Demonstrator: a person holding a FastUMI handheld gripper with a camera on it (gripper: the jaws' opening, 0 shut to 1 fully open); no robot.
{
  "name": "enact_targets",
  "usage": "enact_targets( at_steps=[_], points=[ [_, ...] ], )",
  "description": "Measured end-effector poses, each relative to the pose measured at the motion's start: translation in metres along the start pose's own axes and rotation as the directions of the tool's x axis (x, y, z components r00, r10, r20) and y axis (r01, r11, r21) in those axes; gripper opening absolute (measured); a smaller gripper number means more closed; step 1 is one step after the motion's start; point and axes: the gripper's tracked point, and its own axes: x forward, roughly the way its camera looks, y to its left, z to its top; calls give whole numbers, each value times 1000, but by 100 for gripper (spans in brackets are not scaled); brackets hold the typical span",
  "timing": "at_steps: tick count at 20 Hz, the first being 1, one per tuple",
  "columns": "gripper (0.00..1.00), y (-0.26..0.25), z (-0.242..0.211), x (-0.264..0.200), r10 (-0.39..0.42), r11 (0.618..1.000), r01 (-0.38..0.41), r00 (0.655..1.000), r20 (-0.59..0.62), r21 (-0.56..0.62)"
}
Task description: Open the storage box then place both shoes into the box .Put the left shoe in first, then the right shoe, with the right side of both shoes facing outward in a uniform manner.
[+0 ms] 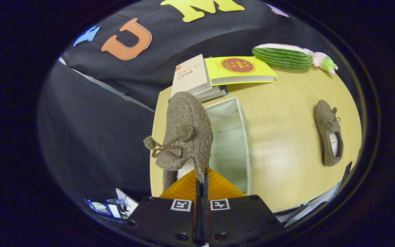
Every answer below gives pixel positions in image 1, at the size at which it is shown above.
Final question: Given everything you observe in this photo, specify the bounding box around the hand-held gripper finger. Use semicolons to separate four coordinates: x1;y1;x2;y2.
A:
203;167;285;247
125;169;203;247

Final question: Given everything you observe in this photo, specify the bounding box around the white fabric storage box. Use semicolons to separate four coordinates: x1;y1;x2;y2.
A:
203;96;253;196

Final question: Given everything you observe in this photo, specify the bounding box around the brown fuzzy shoe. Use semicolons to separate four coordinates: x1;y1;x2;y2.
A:
314;99;344;167
143;91;214;192

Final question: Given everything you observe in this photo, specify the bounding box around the blue printed packet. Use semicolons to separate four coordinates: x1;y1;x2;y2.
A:
84;198;122;220

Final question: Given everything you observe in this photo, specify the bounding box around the dark grey book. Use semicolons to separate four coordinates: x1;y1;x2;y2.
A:
194;85;228;103

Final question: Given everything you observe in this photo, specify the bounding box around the black backdrop cloth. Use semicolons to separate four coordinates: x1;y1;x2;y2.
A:
38;0;352;213

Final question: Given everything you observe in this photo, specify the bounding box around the beige book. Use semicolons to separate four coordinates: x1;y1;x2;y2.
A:
170;54;212;98

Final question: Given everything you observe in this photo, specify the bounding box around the yellow book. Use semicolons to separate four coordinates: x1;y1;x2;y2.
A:
204;56;277;86

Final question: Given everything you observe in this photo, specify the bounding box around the watermelon slice plush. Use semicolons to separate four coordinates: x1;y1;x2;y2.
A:
252;43;313;70

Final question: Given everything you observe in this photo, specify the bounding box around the pink and green plush toy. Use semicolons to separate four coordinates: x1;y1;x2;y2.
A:
303;48;339;75

